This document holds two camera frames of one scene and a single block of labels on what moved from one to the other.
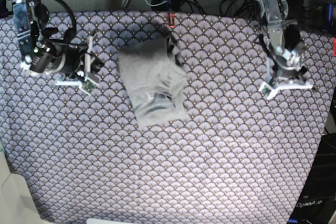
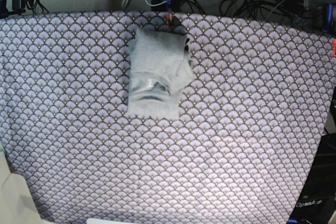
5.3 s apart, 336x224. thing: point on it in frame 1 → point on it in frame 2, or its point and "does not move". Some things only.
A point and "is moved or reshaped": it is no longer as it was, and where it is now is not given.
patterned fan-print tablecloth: [240, 158] does not move
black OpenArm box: [317, 204] does not move
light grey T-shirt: [156, 80] is moved or reshaped
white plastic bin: [17, 206] does not move
